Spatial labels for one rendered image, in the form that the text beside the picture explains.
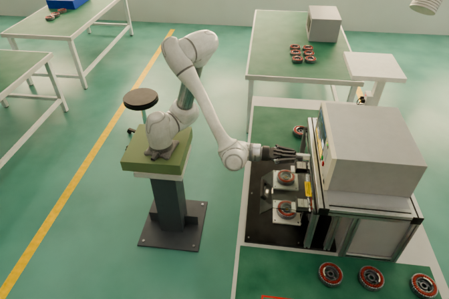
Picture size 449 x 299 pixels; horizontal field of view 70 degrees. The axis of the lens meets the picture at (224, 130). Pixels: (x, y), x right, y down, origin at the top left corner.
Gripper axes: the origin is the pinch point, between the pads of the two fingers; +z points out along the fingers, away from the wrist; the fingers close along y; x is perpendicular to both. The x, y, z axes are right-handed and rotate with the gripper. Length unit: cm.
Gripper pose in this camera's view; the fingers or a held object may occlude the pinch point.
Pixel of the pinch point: (303, 156)
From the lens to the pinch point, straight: 163.6
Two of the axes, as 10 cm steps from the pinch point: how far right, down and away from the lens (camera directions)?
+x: 0.0, -7.7, -6.4
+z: 9.9, 0.8, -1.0
